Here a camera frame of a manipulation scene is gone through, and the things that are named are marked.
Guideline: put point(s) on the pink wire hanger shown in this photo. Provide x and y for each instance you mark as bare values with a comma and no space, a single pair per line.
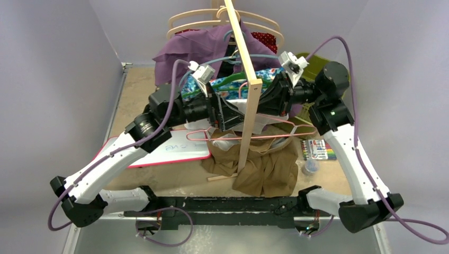
277,130

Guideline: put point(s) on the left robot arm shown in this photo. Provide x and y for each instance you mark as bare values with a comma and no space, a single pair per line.
83,197

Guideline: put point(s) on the white garment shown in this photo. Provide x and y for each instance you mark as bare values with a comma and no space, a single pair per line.
260,121

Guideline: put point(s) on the wooden hanger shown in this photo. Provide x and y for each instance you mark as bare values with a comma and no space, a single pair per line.
203,24
218,14

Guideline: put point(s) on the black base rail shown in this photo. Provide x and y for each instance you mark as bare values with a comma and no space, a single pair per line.
282,212

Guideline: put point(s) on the marker pen box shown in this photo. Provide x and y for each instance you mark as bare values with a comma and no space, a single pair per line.
317,149

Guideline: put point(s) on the tan pleated skirt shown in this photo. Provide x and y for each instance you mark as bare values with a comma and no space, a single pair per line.
270,169

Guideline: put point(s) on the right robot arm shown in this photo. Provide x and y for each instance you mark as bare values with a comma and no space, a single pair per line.
370,201

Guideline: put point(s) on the purple garment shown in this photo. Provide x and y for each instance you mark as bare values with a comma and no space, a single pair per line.
205,45

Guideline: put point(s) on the rear wooden hanger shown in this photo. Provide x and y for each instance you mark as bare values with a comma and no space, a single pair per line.
218,14

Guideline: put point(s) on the red-edged whiteboard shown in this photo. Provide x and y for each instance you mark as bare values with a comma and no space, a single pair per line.
176,149

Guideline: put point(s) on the front wooden hanger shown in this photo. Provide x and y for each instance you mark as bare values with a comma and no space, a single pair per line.
203,24

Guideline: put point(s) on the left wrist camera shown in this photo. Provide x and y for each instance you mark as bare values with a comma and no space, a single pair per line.
202,74

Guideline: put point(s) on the red polka dot garment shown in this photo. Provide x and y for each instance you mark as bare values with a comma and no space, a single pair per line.
267,40

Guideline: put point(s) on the blue floral garment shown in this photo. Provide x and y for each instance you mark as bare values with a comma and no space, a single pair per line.
266,75

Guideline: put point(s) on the wooden clothes rack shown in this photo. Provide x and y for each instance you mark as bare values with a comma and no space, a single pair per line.
254,84

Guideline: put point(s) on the green plastic basket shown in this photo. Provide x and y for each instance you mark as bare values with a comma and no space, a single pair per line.
312,63

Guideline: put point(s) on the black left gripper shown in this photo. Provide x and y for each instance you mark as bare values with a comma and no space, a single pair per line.
223,114

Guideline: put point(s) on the small clear plastic cup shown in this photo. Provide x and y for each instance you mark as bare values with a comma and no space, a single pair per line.
310,167

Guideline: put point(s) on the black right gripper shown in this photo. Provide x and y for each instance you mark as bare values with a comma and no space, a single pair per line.
287,95

